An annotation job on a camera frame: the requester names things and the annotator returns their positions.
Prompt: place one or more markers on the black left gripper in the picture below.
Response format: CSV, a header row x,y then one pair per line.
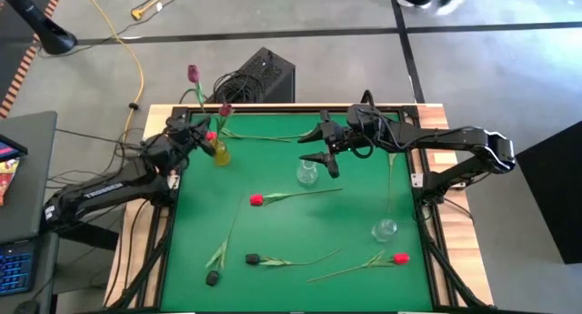
x,y
182,145

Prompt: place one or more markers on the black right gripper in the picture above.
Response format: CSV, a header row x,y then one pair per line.
x,y
338,138

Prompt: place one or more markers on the maroon artificial tulip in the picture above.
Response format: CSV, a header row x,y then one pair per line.
x,y
193,73
225,109

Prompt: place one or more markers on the red artificial tulip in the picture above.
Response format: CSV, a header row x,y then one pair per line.
x,y
257,199

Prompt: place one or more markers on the black artificial tulip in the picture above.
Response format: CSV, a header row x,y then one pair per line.
x,y
252,259
212,278

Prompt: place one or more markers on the green stem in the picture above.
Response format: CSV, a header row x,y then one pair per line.
x,y
210,135
401,258

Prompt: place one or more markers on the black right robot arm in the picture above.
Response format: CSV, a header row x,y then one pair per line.
x,y
454,138

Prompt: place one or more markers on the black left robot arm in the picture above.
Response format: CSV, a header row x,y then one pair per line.
x,y
104,191

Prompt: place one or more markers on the yellow glass vase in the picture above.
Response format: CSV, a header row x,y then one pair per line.
x,y
223,157

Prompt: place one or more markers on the clear textured glass vase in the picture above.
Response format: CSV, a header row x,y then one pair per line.
x,y
307,175

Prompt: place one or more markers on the clear round glass vase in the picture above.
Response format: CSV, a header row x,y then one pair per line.
x,y
384,232

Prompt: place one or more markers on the green table mat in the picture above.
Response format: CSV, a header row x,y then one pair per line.
x,y
295,223

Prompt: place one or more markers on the black computer box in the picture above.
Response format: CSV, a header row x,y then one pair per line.
x,y
268,77

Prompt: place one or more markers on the grey laptop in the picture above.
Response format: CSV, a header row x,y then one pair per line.
x,y
32,191

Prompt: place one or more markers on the black stand pole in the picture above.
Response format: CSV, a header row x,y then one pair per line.
x,y
50,34

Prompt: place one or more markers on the colourful packet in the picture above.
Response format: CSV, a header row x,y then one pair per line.
x,y
7,182

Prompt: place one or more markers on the black floor mat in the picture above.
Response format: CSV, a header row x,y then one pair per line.
x,y
13,63

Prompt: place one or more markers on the black cabinet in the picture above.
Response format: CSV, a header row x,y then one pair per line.
x,y
554,191

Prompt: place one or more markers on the black computer mouse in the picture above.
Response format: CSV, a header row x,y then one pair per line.
x,y
27,308

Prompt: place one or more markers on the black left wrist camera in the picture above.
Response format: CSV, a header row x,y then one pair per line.
x,y
177,125

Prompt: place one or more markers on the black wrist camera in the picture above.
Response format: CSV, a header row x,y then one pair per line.
x,y
361,116
177,125

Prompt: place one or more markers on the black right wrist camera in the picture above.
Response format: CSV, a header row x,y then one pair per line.
x,y
361,116

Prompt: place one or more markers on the black table frame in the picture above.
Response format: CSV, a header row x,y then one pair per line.
x,y
273,109

